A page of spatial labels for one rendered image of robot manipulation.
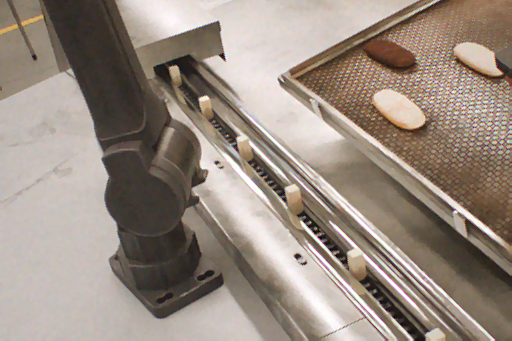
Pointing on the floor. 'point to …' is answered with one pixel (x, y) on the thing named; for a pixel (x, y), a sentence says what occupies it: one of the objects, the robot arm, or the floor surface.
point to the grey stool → (16, 17)
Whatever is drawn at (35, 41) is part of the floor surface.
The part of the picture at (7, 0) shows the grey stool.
